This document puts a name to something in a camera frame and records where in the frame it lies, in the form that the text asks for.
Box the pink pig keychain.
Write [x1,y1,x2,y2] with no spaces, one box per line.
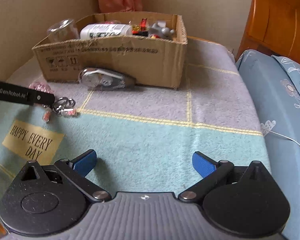
[29,82,77,123]

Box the clear glass cup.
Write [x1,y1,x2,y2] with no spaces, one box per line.
[47,18,79,43]

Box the white plastic bottle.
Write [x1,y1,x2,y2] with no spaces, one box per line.
[79,23,133,40]

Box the grey rhino toy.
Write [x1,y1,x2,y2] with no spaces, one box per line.
[148,21,175,40]

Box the golden capsule bottle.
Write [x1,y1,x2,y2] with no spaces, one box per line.
[129,18,149,37]

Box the blue bed sheet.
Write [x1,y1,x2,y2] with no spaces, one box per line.
[236,49,300,239]

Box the blue pillow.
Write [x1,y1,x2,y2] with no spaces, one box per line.
[271,55,300,95]

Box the cardboard box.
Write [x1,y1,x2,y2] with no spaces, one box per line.
[32,11,187,88]

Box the wooden headboard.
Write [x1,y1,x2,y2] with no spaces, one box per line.
[236,0,300,64]

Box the white charging cable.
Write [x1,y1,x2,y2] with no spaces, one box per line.
[262,127,300,151]

